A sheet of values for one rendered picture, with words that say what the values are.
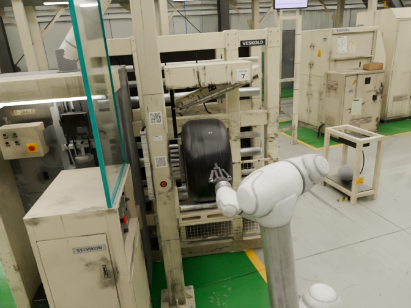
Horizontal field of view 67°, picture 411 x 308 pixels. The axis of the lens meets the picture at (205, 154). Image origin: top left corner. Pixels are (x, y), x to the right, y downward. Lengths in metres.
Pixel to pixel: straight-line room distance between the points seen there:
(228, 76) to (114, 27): 8.89
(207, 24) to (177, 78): 9.35
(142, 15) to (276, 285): 1.50
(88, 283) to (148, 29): 1.37
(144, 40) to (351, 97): 4.80
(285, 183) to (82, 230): 0.95
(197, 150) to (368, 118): 5.03
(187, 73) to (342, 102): 4.28
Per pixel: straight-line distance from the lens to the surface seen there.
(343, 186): 4.26
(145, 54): 1.91
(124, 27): 10.95
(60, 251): 1.63
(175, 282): 2.56
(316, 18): 13.45
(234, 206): 1.50
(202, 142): 1.89
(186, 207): 2.10
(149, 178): 2.10
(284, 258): 1.09
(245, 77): 2.25
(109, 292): 1.73
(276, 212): 0.98
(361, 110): 6.40
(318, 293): 1.38
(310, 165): 1.04
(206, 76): 2.20
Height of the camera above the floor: 1.94
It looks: 20 degrees down
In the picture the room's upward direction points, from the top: 4 degrees counter-clockwise
